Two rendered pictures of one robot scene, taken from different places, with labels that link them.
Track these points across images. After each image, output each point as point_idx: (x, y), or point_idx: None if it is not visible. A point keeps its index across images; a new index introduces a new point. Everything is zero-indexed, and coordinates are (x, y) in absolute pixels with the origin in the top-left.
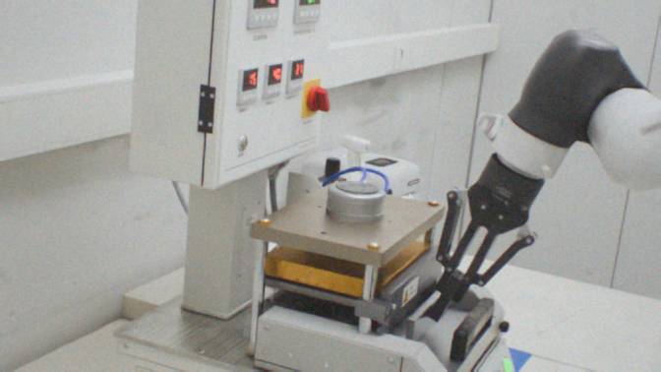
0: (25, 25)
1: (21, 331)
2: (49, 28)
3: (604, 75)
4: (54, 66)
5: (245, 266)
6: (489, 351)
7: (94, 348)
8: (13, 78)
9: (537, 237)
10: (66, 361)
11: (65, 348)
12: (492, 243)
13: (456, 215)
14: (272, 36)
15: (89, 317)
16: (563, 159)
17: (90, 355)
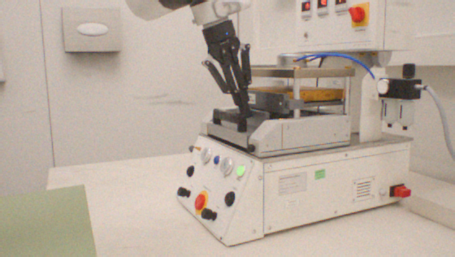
0: (430, 6)
1: (420, 158)
2: (445, 6)
3: None
4: (448, 26)
5: (334, 106)
6: (240, 150)
7: (431, 182)
8: (422, 32)
9: (205, 63)
10: (413, 176)
11: (431, 178)
12: (222, 68)
13: (241, 57)
14: None
15: None
16: (193, 15)
17: (421, 180)
